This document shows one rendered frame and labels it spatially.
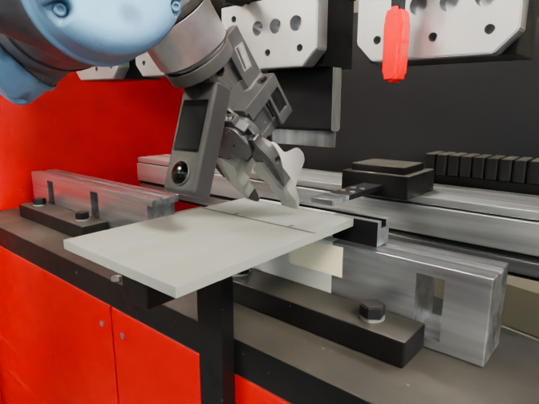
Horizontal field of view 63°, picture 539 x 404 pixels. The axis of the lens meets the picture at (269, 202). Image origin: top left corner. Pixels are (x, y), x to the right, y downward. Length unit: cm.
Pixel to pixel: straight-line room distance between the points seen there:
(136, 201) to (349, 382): 52
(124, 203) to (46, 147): 47
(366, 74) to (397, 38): 67
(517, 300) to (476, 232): 184
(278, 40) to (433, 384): 40
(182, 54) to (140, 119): 102
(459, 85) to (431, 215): 35
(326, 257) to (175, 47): 30
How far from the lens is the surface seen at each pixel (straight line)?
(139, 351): 70
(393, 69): 43
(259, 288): 57
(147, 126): 145
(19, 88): 36
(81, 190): 101
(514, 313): 261
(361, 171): 75
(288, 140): 59
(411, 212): 78
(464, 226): 75
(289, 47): 54
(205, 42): 42
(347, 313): 51
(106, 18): 22
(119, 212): 89
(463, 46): 45
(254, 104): 46
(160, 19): 23
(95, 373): 86
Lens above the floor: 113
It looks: 13 degrees down
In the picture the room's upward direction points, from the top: straight up
